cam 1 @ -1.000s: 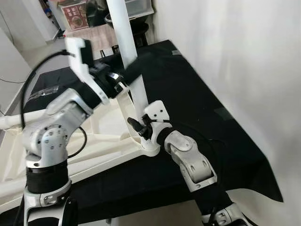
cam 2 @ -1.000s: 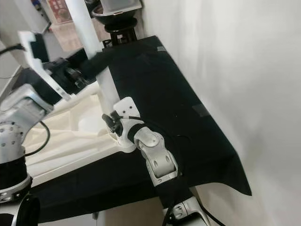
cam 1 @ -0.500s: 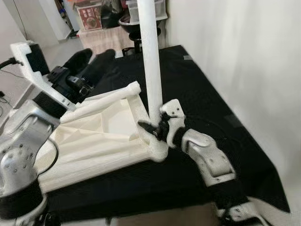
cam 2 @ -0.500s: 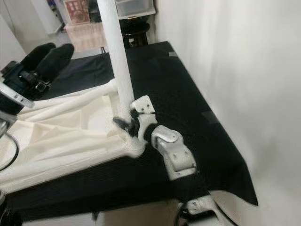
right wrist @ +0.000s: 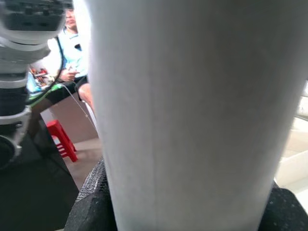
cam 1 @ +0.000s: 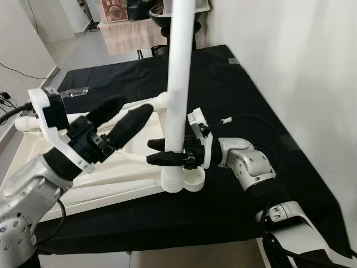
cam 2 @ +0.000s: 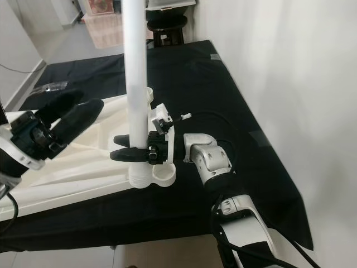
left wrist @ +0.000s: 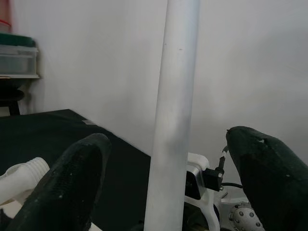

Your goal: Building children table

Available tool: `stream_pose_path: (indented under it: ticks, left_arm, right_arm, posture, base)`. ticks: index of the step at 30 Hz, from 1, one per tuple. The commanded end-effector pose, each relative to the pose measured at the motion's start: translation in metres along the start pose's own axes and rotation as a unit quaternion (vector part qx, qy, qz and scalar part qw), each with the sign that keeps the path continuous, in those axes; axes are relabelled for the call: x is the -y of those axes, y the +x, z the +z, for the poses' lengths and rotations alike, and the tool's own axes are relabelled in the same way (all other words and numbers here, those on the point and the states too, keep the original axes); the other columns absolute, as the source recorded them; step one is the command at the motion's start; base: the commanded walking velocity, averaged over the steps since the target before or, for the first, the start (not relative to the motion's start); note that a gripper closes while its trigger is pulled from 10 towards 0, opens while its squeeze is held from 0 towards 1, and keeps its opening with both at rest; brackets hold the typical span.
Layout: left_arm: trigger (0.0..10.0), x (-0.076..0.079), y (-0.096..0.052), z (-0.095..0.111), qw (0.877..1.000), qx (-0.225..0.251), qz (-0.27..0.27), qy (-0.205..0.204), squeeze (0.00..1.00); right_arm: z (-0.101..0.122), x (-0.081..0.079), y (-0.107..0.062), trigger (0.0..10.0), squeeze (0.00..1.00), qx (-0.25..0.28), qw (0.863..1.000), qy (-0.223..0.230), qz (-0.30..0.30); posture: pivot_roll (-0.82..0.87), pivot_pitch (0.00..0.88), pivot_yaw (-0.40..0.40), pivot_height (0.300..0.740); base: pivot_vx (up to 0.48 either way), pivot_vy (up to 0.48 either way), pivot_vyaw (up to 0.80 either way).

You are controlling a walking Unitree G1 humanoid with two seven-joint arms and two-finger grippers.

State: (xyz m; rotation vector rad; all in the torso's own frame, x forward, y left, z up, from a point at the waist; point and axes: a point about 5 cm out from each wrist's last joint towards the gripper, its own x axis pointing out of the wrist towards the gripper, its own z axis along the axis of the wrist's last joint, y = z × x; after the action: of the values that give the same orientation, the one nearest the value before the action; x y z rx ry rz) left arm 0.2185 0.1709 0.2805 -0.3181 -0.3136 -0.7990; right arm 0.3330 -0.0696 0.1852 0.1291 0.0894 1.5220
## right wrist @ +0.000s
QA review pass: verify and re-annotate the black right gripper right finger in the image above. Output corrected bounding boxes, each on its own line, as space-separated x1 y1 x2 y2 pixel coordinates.
258 180 308 231

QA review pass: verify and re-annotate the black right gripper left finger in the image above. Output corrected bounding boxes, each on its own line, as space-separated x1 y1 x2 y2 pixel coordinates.
63 155 119 231

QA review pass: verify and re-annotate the red plastic stool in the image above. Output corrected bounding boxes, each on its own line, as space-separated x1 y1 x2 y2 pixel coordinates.
46 119 79 163

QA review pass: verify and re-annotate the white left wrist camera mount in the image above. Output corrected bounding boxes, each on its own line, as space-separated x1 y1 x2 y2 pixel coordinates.
0 105 32 157

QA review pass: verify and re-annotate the green strap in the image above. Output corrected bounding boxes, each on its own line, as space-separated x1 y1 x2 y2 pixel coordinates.
26 82 64 106

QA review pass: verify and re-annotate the white plastic table leg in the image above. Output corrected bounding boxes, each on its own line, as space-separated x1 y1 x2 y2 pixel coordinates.
88 0 308 231

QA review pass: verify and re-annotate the person in light blue shirt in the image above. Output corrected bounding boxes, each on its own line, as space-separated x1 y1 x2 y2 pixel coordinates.
47 7 95 110

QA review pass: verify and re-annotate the thin white cable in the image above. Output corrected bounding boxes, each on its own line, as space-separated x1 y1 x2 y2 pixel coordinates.
63 84 89 118

